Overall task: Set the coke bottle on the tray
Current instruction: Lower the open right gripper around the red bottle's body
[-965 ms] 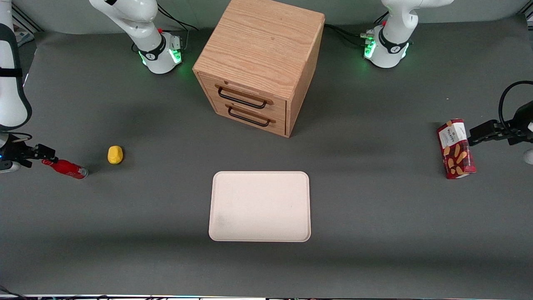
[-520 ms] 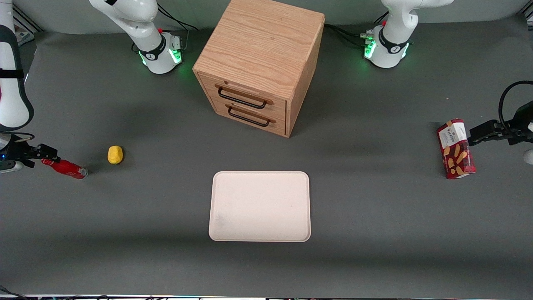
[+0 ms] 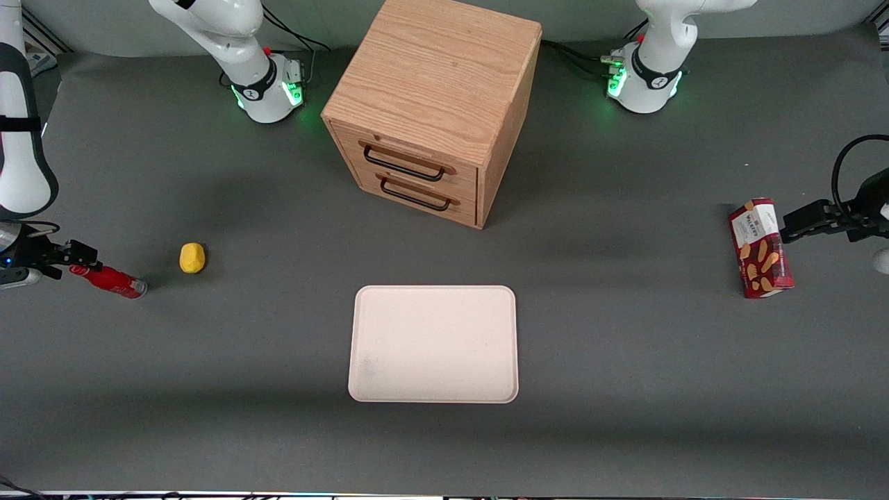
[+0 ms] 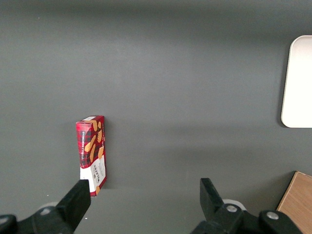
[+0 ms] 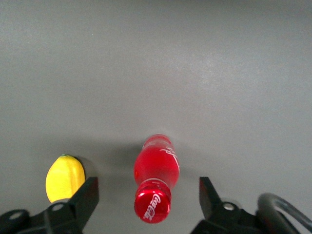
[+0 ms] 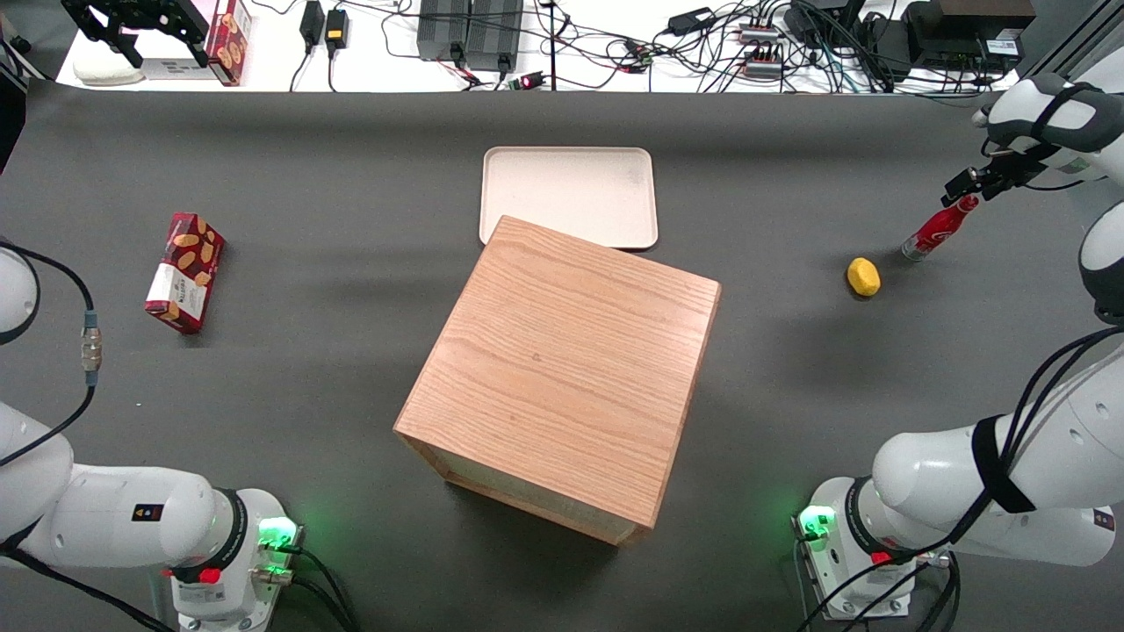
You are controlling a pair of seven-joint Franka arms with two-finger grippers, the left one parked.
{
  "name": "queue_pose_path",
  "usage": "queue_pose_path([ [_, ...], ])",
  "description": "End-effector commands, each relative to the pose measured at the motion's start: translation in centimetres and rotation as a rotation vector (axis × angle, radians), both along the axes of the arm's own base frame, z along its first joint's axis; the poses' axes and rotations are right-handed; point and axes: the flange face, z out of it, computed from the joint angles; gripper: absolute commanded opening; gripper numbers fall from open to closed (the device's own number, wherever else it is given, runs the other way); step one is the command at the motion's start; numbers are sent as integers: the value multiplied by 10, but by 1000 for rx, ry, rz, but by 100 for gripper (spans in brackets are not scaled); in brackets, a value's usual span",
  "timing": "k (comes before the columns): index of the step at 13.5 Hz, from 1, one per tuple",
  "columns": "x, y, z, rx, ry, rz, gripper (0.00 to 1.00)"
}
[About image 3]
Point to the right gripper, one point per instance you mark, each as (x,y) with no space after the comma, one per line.
(32,252)

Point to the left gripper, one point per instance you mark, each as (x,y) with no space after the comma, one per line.
(853,217)

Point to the red coke bottle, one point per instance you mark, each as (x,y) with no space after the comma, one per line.
(114,280)

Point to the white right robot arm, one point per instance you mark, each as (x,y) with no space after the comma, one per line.
(243,76)

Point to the beige rectangular tray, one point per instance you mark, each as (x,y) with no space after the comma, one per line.
(434,344)

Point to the red tartan cookie box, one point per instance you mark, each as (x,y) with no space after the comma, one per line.
(760,250)

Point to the yellow lemon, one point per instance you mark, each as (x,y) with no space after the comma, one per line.
(192,257)

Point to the white sneaker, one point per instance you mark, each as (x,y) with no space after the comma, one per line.
(43,64)

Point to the grey table mat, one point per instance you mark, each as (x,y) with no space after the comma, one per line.
(625,389)

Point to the wooden drawer cabinet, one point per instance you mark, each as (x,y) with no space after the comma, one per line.
(430,76)

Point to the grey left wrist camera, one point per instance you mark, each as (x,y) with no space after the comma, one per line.
(882,261)

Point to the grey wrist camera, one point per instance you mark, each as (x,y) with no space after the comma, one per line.
(882,261)
(17,278)

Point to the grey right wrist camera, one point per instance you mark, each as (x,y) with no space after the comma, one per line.
(17,278)

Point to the aluminium frame rail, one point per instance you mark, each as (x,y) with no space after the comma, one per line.
(45,35)

